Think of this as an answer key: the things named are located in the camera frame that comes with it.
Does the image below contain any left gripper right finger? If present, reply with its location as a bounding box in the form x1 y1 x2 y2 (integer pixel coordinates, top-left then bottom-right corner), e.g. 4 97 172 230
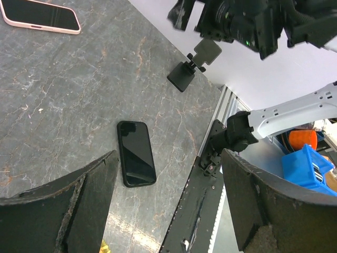
222 149 336 252

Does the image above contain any orange cylindrical container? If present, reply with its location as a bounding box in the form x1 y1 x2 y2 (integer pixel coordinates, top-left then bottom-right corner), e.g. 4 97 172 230
289 130 318 151

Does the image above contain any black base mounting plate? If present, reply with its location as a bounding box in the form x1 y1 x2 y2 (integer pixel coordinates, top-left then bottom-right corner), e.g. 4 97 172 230
159 157 225 252

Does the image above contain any black smartphone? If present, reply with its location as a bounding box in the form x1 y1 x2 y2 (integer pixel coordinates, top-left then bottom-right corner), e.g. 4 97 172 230
117 121 157 188

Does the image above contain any slotted cable duct rail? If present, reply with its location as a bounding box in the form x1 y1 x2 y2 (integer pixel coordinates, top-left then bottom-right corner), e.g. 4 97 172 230
207 186 227 253

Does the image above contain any black folding phone stand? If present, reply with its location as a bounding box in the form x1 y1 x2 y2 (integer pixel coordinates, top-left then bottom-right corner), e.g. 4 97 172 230
167 38 222 92

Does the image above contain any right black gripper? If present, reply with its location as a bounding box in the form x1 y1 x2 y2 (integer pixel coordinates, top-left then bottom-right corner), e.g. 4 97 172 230
167 0 283 60

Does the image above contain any pink case smartphone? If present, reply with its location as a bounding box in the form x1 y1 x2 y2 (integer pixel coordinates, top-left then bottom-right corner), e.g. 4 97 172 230
1 1 81 35

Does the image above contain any blue plastic bin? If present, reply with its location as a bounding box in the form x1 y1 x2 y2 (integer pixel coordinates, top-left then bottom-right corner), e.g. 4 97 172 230
282 144 336 197

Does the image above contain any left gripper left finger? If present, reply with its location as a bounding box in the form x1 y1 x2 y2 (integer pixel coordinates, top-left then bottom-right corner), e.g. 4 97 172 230
1 151 118 252

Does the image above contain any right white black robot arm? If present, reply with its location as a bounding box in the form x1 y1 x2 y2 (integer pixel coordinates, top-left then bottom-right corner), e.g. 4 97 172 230
167 1 336 176

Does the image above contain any woven bamboo tray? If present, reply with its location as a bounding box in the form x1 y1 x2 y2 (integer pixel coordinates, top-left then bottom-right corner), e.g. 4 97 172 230
99 240 111 253

